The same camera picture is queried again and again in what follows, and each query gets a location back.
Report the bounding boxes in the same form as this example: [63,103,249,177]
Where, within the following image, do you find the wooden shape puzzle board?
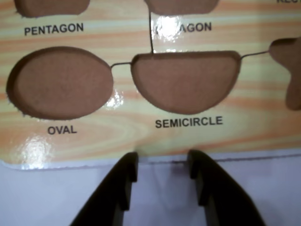
[0,0,301,170]

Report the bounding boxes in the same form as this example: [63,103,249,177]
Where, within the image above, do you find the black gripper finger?
[68,152,139,226]
[189,150,260,226]

